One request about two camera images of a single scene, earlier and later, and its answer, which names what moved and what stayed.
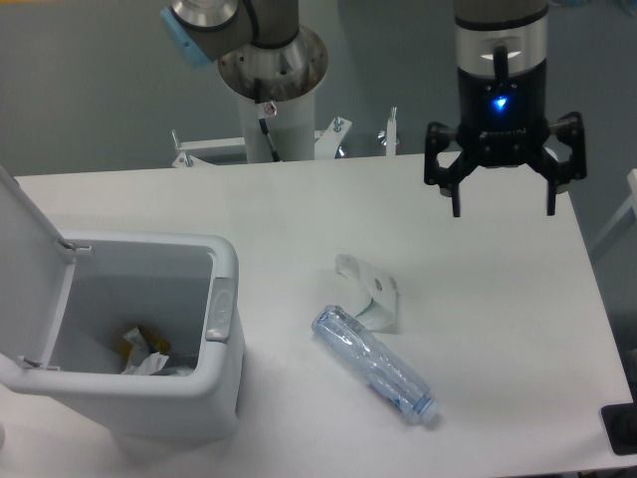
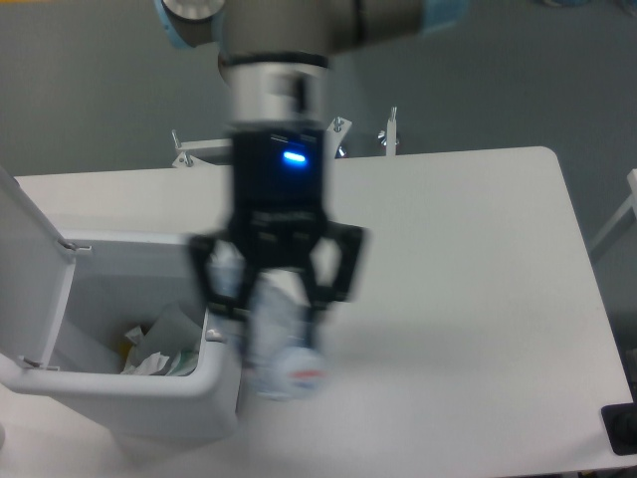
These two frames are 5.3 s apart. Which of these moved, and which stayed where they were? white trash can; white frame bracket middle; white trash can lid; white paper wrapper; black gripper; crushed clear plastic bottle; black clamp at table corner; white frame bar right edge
Moved: black gripper; white paper wrapper; crushed clear plastic bottle
Stayed: white frame bar right edge; white trash can; white trash can lid; white frame bracket middle; black clamp at table corner
